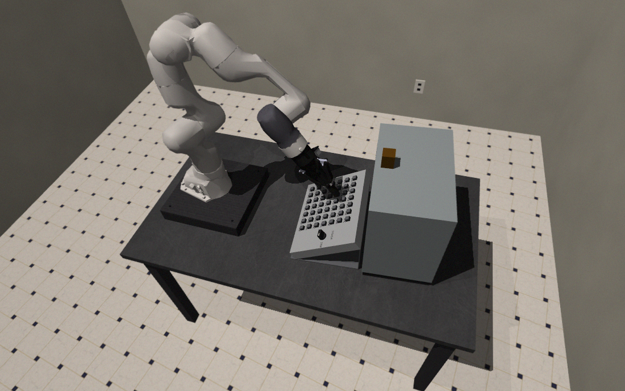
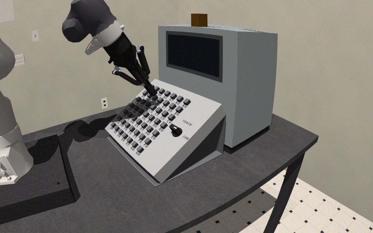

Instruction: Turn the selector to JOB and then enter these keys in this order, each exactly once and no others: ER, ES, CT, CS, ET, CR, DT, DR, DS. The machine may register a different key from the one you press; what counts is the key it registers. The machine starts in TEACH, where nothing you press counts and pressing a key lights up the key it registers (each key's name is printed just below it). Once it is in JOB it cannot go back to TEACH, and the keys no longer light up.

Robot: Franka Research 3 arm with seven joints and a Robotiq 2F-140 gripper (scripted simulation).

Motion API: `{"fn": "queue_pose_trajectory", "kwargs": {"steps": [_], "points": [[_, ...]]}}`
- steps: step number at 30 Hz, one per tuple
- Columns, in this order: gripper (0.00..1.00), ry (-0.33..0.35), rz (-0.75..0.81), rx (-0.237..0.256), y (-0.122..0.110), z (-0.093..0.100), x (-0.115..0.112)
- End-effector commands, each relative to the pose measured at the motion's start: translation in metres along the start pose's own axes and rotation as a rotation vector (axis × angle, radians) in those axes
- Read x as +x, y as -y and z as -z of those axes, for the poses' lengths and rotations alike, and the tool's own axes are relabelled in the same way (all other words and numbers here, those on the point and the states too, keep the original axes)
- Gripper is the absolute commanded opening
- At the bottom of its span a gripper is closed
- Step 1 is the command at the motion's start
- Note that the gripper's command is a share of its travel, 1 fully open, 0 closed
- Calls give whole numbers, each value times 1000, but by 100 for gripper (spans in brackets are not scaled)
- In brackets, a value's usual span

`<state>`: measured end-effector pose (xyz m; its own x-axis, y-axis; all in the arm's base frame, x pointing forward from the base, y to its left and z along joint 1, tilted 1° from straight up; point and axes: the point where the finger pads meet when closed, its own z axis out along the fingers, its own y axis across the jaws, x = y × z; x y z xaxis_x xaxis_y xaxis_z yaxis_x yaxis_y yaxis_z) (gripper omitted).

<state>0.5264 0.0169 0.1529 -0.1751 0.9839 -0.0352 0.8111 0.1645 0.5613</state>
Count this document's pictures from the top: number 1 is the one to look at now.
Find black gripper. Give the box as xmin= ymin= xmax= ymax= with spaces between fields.
xmin=291 ymin=144 xmax=339 ymax=197

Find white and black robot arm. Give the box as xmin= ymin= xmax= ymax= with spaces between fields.
xmin=147 ymin=13 xmax=310 ymax=202

